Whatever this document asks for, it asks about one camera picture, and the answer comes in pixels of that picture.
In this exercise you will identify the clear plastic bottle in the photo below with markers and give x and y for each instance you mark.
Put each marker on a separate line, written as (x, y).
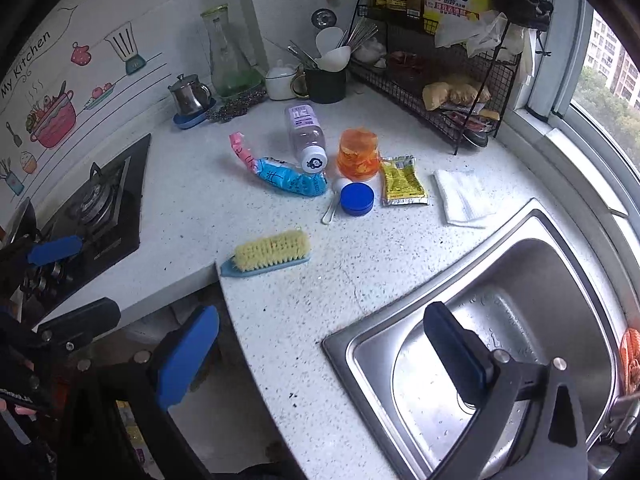
(305, 135)

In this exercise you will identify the orange mesh scrubber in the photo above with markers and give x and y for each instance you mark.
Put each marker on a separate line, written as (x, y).
(631, 355)

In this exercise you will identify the white plastic rice spoon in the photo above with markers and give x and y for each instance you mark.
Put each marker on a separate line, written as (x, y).
(329, 40)

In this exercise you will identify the window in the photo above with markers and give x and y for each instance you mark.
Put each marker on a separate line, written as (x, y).
(600, 85)

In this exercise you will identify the bundle of metal chopsticks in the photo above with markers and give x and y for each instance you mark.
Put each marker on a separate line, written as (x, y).
(360, 35)

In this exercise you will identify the round metal sink strainer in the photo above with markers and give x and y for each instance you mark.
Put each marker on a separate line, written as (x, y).
(324, 17)

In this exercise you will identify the orange plastic jar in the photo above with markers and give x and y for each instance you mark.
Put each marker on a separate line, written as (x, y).
(357, 155)

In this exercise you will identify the folded white paper towel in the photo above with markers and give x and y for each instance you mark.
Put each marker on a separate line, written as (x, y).
(462, 200)

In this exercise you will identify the kitchen wall sticker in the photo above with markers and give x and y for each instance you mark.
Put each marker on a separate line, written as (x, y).
(50, 110)

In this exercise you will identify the glass carafe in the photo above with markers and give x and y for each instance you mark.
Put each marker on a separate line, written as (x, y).
(230, 55)

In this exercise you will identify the white lidded jar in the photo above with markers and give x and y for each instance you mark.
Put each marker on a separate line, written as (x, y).
(280, 80)

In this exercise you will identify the dark utensil cup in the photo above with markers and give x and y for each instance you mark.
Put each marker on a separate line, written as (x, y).
(325, 85)

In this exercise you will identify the black glass gas stove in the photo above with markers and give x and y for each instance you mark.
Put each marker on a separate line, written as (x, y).
(100, 210)

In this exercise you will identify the blue round lid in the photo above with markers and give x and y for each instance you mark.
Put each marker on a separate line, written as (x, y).
(356, 199)

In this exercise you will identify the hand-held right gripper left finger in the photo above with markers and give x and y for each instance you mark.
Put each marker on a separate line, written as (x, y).
(187, 360)

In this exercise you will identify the blue plastic tray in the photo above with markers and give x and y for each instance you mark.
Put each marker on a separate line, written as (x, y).
(192, 120)

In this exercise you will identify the stainless steel sink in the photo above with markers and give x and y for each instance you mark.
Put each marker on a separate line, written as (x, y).
(500, 310)

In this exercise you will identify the pink and blue wrapper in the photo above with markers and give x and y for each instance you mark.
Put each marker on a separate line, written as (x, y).
(285, 175)

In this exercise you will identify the small white plastic spoon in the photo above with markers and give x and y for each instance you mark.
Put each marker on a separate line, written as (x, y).
(330, 212)

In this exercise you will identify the yellow sachet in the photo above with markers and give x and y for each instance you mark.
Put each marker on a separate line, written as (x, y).
(400, 180)

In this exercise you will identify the white plastic ladle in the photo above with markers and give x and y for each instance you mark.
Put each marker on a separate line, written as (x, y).
(339, 57)

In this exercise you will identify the yellow bristle scrub brush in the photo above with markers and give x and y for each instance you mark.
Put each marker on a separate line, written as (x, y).
(267, 252)

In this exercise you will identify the ginger root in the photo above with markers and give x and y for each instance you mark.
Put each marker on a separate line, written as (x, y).
(455, 92)

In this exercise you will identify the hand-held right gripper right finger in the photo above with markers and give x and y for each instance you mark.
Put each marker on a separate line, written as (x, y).
(455, 355)

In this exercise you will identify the steel teapot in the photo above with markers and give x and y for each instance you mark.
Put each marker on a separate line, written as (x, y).
(189, 95)

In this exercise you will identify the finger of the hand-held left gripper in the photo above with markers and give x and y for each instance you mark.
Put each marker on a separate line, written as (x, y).
(55, 250)
(85, 317)

